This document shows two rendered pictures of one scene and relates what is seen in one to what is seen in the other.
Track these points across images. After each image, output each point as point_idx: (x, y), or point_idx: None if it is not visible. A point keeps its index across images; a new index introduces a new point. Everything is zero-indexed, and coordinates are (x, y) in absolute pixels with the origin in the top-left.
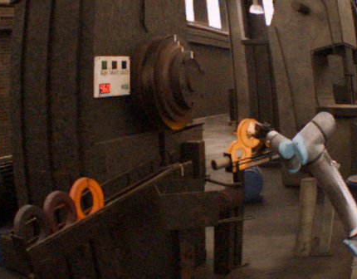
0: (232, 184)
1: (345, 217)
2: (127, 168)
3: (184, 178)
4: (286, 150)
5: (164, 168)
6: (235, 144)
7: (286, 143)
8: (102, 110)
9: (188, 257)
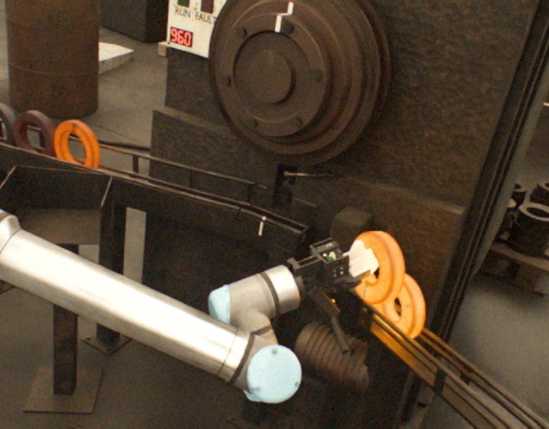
0: (337, 336)
1: None
2: (191, 163)
3: (265, 243)
4: (210, 309)
5: (260, 208)
6: None
7: (212, 292)
8: (185, 69)
9: None
